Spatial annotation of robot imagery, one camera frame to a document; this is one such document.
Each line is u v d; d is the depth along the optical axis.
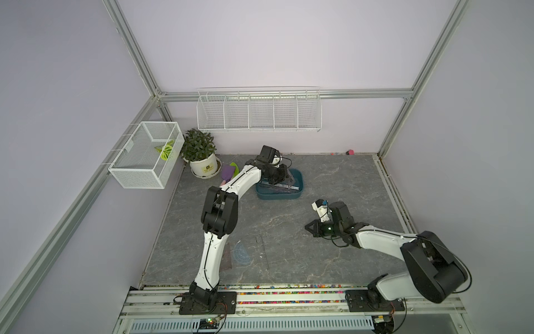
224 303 0.73
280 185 1.05
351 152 1.24
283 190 1.05
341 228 0.70
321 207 0.82
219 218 0.58
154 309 0.74
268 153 0.81
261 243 0.88
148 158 0.83
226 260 0.84
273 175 0.87
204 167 1.05
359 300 0.74
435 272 0.43
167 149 0.81
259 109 0.89
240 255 0.85
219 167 1.15
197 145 0.97
